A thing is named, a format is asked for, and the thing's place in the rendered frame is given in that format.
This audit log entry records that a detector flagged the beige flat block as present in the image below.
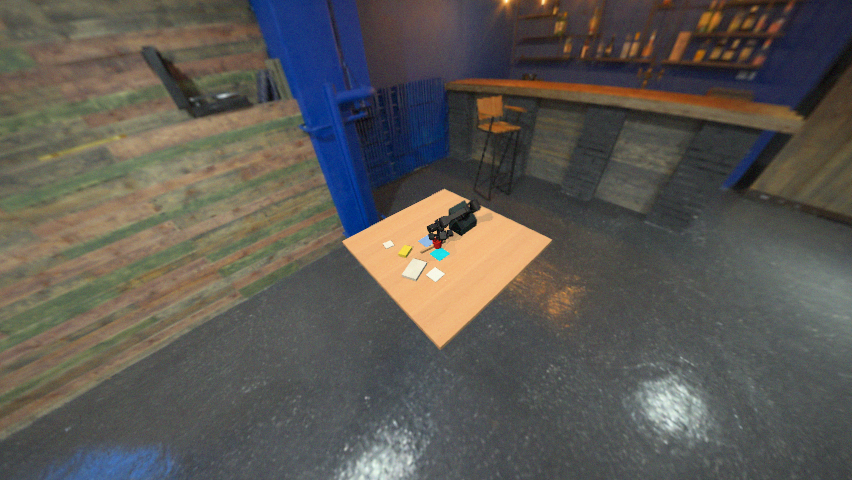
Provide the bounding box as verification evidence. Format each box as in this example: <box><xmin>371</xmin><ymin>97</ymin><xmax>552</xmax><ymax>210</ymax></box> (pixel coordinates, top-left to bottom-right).
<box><xmin>402</xmin><ymin>258</ymin><xmax>427</xmax><ymax>281</ymax></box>

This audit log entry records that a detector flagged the white flat rectangular slab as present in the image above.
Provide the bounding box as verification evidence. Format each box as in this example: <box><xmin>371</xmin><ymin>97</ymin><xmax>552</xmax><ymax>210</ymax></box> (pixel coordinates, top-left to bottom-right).
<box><xmin>426</xmin><ymin>267</ymin><xmax>445</xmax><ymax>282</ymax></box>

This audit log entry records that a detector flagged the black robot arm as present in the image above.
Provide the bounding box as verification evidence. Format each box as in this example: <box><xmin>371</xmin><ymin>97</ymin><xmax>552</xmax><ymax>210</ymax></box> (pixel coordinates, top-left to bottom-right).
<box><xmin>427</xmin><ymin>199</ymin><xmax>482</xmax><ymax>241</ymax></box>

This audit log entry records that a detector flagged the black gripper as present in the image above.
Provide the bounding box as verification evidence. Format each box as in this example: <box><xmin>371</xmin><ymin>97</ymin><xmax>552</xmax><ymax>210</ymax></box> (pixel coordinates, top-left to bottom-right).
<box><xmin>428</xmin><ymin>229</ymin><xmax>453</xmax><ymax>242</ymax></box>

